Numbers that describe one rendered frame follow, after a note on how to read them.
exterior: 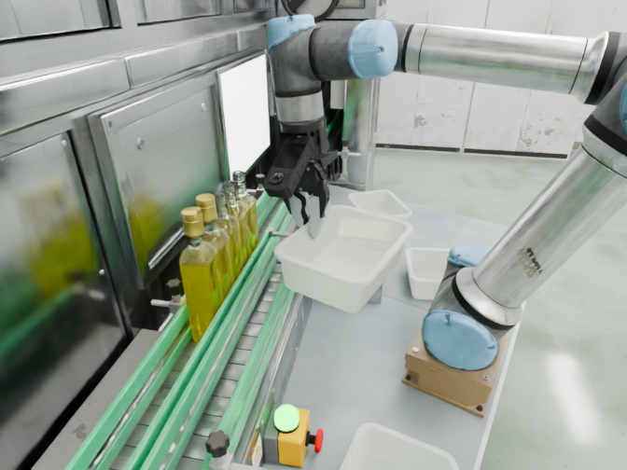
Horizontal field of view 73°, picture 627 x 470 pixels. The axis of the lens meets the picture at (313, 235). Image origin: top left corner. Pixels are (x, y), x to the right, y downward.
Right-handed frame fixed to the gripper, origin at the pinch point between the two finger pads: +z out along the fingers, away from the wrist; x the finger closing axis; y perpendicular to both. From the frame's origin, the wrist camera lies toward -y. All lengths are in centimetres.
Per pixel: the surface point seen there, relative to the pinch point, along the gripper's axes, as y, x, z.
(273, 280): 10.3, 18.8, 20.2
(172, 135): 3.3, 32.9, -16.7
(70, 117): -20.4, 26.3, -25.5
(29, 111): -28.4, 21.1, -28.1
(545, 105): 412, -15, 59
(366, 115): 103, 33, 1
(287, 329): -2.7, 6.7, 21.9
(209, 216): -7.1, 16.6, -4.6
